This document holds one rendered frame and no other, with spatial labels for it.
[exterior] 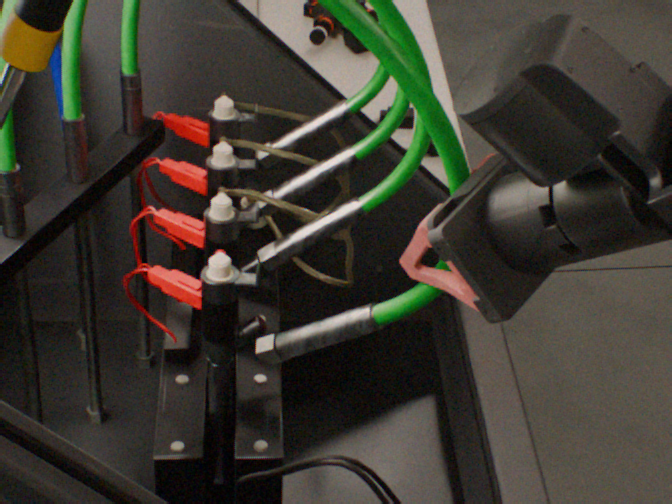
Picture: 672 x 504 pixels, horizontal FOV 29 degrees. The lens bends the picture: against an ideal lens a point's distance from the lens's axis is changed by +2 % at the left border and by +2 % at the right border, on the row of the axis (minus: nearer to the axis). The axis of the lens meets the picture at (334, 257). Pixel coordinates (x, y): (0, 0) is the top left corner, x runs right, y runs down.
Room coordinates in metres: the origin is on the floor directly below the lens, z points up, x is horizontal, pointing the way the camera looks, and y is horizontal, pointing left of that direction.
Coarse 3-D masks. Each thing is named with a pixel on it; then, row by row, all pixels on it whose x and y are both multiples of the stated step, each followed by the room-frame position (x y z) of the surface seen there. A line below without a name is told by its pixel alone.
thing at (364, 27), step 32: (320, 0) 0.66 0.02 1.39; (352, 0) 0.66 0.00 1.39; (352, 32) 0.65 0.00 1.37; (384, 32) 0.65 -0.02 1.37; (384, 64) 0.65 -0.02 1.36; (416, 96) 0.64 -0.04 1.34; (448, 128) 0.64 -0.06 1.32; (448, 160) 0.63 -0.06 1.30; (416, 288) 0.64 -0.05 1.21; (384, 320) 0.64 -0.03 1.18
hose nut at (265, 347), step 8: (264, 336) 0.67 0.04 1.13; (272, 336) 0.67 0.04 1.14; (264, 344) 0.67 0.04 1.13; (272, 344) 0.67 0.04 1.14; (256, 352) 0.67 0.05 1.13; (264, 352) 0.66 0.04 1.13; (272, 352) 0.66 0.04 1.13; (264, 360) 0.66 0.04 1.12; (272, 360) 0.66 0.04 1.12; (280, 360) 0.66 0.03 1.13
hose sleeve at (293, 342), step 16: (320, 320) 0.66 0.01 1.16; (336, 320) 0.66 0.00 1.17; (352, 320) 0.65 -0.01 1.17; (368, 320) 0.64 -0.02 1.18; (288, 336) 0.66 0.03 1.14; (304, 336) 0.66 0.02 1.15; (320, 336) 0.65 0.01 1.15; (336, 336) 0.65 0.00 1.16; (352, 336) 0.65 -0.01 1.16; (288, 352) 0.66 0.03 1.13; (304, 352) 0.66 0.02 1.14
